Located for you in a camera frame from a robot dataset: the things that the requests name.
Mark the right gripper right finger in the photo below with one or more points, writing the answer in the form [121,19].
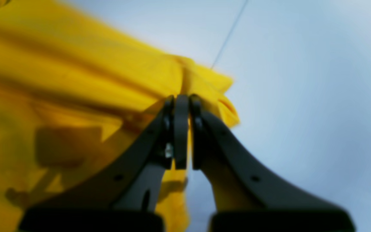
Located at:
[249,197]

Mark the yellow T-shirt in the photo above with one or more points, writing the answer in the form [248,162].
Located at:
[74,94]

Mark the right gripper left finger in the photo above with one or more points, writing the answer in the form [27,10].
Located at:
[123,196]

